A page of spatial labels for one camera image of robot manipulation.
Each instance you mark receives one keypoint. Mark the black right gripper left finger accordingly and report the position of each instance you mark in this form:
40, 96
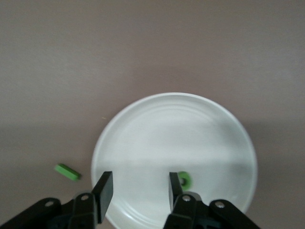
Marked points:
104, 190

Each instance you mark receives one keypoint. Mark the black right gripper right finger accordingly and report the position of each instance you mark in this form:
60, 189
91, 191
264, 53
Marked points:
183, 210

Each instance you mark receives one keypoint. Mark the green foam letter p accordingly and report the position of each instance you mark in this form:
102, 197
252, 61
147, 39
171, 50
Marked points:
187, 180

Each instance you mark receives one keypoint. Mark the green foam letter l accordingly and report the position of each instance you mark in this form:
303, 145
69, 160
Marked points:
68, 172

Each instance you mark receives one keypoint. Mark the beige round plate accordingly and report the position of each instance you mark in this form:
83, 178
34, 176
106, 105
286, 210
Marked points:
174, 133

